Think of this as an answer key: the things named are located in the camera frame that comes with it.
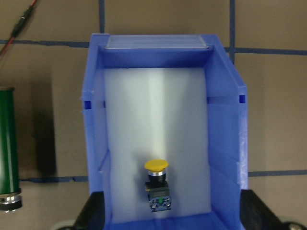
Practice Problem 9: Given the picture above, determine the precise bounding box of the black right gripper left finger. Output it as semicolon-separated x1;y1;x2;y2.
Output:
73;191;105;230

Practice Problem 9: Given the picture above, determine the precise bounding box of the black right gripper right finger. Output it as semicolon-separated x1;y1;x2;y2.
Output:
239;189;285;230

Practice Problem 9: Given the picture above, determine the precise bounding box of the yellow push button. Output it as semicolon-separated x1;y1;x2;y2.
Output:
144;159;172;212

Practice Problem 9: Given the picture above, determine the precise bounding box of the green conveyor belt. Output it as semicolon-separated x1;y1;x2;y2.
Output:
0;87;22;213

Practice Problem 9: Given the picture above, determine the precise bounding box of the white foam pad right bin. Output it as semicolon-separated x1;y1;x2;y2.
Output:
105;68;211;223

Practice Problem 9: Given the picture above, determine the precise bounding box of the blue bin right side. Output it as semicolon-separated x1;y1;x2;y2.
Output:
82;34;248;230

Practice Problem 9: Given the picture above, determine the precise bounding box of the red black wire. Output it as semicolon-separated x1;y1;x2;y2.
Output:
0;0;39;56

